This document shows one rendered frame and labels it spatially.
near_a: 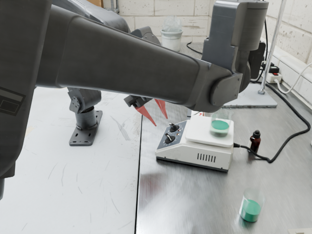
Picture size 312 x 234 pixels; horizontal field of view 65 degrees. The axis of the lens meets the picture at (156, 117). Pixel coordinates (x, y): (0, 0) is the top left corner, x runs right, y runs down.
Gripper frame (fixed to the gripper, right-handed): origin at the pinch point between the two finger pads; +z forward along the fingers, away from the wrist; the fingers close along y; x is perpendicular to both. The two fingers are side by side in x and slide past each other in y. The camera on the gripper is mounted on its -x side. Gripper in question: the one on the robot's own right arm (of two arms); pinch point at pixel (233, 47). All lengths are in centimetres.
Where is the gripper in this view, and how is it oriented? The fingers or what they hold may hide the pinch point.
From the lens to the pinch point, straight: 55.6
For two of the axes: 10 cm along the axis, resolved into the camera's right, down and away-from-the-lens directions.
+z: 2.9, -4.6, 8.4
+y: -9.5, -1.8, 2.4
